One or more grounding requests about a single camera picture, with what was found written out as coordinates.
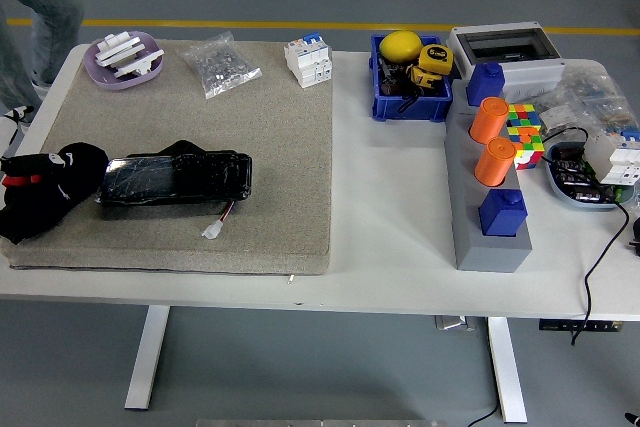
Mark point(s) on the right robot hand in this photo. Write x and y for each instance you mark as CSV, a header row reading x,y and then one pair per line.
x,y
635,419

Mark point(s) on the black desk control panel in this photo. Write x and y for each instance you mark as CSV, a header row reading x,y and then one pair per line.
x,y
555,325

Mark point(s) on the white table leg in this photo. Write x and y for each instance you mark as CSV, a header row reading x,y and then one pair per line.
x,y
507,372
147,357

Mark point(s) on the black plug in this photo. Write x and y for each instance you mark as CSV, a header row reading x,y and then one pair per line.
x,y
636,234

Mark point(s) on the grey block holder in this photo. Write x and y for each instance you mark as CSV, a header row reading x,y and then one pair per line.
x,y
492,252

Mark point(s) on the light blue tray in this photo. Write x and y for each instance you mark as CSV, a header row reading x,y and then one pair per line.
x,y
575,199

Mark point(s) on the blue block with knob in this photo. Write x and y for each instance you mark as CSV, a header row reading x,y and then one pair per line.
x,y
485,84
502,217

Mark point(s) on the white circuit breaker module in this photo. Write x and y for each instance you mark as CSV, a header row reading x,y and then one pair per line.
x,y
612,157

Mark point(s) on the orange cylinder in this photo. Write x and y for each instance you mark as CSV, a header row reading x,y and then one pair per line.
x,y
494,162
487,119

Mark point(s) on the colourful puzzle cube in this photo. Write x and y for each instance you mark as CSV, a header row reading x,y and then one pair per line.
x,y
526,139

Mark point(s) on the small clear bag white label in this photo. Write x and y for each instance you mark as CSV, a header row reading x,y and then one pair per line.
x,y
560,118

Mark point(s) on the large clear bag of parts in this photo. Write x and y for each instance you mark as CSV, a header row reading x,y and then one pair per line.
x,y
600,92

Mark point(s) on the blue plastic bin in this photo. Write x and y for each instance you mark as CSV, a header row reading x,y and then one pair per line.
x,y
410,107

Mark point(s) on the yellow black tape measure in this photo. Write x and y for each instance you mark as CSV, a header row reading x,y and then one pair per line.
x,y
425,78

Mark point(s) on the yellow round tape measure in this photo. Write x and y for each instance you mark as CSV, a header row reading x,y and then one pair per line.
x,y
436,57

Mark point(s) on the dark brown tool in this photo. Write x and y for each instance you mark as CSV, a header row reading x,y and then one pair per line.
x,y
390,82

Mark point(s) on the grey-brown mat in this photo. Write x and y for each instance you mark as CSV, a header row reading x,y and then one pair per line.
x,y
280,172

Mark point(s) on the yellow ball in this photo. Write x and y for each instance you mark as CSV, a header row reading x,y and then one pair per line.
x,y
400,46

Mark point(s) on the clear bag of screws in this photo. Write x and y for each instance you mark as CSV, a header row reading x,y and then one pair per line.
x,y
220,64

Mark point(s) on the white plastic clip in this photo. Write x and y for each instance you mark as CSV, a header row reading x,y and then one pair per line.
x,y
140,63
117,47

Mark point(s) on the purple plastic tray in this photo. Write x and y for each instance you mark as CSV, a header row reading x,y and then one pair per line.
x,y
102,78

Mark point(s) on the silver metal bracket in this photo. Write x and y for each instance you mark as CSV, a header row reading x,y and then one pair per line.
x,y
452,323

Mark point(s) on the grey white enclosure box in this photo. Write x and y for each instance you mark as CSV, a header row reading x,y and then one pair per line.
x,y
525,72

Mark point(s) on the white circuit breaker blue switch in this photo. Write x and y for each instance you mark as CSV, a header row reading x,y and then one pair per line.
x,y
310,62

